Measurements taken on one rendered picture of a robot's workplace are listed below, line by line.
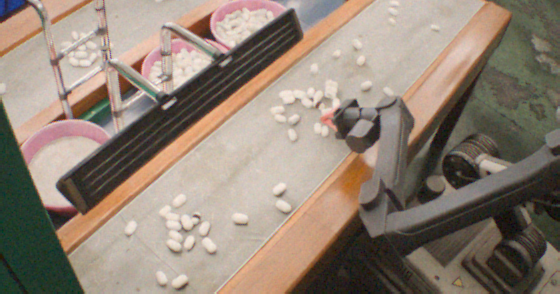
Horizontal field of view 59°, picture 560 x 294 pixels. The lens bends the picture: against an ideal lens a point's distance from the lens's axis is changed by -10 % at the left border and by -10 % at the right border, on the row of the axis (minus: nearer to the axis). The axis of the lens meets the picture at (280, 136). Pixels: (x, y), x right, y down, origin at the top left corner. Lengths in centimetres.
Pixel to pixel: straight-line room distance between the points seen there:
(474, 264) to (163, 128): 102
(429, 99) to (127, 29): 93
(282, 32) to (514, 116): 192
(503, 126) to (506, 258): 132
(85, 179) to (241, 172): 53
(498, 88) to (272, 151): 185
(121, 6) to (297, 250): 101
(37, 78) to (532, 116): 235
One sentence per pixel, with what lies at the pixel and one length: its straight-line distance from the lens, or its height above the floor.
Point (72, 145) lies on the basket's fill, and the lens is 144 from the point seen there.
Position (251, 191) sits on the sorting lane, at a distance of 131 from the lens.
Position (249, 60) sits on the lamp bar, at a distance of 110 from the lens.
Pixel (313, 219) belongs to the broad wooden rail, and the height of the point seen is 76.
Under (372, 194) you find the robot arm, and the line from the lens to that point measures 95.
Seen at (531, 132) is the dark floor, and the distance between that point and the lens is 289.
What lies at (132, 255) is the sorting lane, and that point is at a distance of 123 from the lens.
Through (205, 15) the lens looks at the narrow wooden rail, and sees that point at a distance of 173.
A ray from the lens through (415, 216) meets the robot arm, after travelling 89.
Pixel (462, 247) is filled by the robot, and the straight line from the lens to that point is 170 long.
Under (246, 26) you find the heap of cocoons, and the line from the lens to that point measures 173.
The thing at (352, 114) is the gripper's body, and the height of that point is 85.
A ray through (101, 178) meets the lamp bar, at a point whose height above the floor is 108.
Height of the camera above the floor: 183
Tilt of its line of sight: 50 degrees down
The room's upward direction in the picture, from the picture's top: 10 degrees clockwise
